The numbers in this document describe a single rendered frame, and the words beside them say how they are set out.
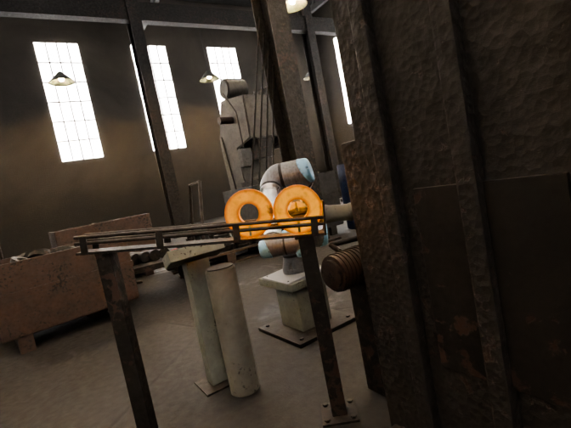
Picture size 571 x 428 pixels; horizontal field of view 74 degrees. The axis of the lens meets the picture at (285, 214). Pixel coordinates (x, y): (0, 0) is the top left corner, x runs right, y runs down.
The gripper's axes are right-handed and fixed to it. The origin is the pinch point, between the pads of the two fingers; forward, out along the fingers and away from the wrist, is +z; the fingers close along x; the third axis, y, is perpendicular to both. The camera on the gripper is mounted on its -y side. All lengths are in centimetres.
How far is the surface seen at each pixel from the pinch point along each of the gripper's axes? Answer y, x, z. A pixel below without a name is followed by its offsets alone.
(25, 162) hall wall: 472, -731, -817
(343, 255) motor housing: -18.3, 12.2, -4.5
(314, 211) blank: -4.0, 5.5, 3.4
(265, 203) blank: 1.3, -9.4, 5.2
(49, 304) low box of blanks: -2, -185, -137
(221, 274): -15.4, -33.4, -23.1
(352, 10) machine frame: 31, 21, 46
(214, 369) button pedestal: -52, -48, -48
